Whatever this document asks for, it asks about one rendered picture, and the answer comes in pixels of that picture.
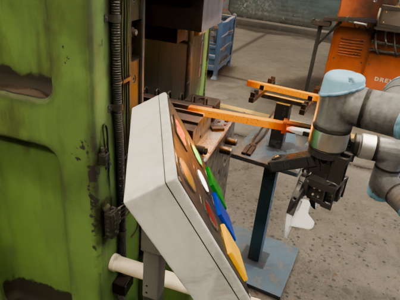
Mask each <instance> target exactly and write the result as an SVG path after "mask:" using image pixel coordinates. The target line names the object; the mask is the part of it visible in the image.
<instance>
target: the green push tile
mask: <svg viewBox="0 0 400 300"><path fill-rule="evenodd" d="M206 171H207V176H208V180H209V183H210V186H211V188H212V190H213V192H216V194H217V195H218V197H219V199H220V201H221V203H222V204H223V206H224V208H225V210H226V209H227V207H226V203H225V201H224V197H223V194H222V191H221V189H220V187H219V185H218V183H217V181H216V179H215V177H214V176H213V174H212V172H211V170H210V168H209V167H206Z"/></svg>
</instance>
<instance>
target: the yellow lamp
mask: <svg viewBox="0 0 400 300"><path fill-rule="evenodd" d="M182 167H183V170H184V172H185V175H186V177H187V179H188V181H189V183H190V184H191V185H192V187H193V188H195V185H194V182H193V179H192V176H191V175H190V172H189V170H188V168H187V166H186V165H185V163H184V162H183V161H182Z"/></svg>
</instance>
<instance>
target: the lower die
mask: <svg viewBox="0 0 400 300"><path fill-rule="evenodd" d="M156 96H157V95H151V94H148V93H143V97H146V98H154V97H156ZM170 101H171V102H172V103H175V104H182V105H187V106H190V105H197V106H201V107H208V108H212V106H209V105H202V104H197V103H193V102H188V101H182V100H178V99H173V98H170ZM174 108H175V110H176V111H177V113H178V115H179V117H180V119H181V121H182V122H183V124H184V126H185V128H186V130H187V132H188V134H189V135H190V137H191V139H192V140H193V142H194V144H197V143H198V142H199V140H200V139H201V138H200V136H201V137H203V135H204V134H205V132H206V131H207V130H208V129H209V128H210V124H211V118H210V117H204V113H202V112H196V111H191V110H185V109H182V108H176V107H174Z"/></svg>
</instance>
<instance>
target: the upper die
mask: <svg viewBox="0 0 400 300"><path fill-rule="evenodd" d="M222 10H223V0H145V24H149V25H154V26H161V27H169V28H174V29H181V30H189V31H193V32H203V31H205V30H207V29H209V28H211V27H213V26H215V25H217V24H219V23H221V16H222Z"/></svg>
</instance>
